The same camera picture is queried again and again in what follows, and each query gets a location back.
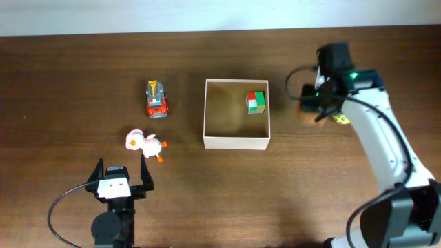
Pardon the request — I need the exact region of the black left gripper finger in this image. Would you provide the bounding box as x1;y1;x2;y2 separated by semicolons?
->
88;158;104;183
140;154;154;191

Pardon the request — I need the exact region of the brown plush toy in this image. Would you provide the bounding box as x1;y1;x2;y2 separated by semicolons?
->
296;110;327;128

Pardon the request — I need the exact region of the red grey toy fire truck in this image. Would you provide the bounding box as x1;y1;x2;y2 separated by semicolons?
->
146;80;169;119

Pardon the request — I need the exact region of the colourful two-by-two puzzle cube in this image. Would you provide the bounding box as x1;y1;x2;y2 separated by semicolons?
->
246;91;266;114

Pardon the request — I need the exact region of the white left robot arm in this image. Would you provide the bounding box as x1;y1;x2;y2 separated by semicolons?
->
85;155;154;248

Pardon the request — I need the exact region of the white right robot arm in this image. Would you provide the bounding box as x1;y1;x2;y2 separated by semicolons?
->
300;43;440;247

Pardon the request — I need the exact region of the white pink duck toy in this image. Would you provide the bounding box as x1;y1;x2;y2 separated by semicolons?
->
125;129;168;163

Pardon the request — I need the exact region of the yellow ball with blue letters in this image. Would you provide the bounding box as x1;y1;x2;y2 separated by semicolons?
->
332;112;351;125

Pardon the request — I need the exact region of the pink open cardboard box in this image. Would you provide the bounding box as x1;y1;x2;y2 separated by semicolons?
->
203;79;271;150

